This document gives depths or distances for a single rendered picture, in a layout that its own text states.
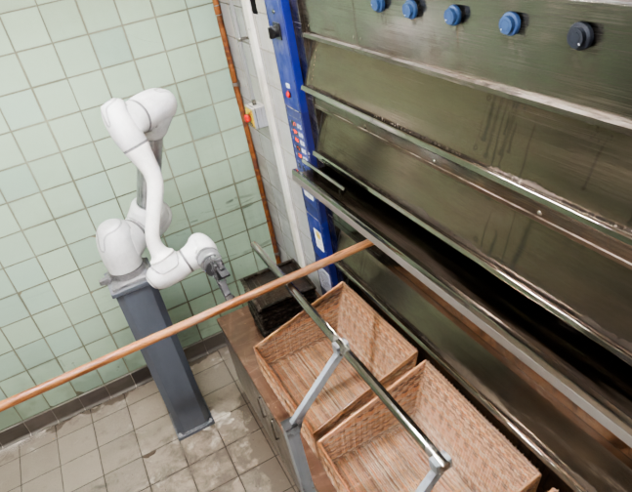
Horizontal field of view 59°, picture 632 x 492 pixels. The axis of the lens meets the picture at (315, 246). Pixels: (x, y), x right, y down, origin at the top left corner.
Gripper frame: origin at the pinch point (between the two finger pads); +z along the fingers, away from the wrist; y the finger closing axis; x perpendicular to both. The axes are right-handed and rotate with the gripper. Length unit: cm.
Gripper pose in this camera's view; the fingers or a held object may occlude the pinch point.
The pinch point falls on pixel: (230, 290)
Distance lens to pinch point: 199.0
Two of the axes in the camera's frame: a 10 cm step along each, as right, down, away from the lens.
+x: -8.8, 3.7, -3.1
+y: 1.6, 8.2, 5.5
